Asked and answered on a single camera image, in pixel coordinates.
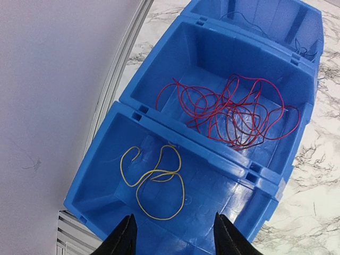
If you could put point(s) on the blue bin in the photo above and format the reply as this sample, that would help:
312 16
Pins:
173 186
203 54
295 25

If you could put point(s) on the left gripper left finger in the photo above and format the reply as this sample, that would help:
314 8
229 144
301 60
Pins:
122 240

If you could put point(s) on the blue bin far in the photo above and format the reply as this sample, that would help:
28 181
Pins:
295 25

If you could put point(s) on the blue bin middle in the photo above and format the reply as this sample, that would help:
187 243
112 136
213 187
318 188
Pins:
203 54

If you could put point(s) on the left aluminium corner post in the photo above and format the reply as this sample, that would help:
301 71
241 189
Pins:
117 67

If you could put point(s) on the blue bin near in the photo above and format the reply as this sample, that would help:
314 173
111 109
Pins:
173 186

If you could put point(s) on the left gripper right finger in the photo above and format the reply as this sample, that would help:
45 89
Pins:
229 240

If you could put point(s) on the aluminium front frame rail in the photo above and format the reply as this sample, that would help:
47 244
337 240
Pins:
73 237

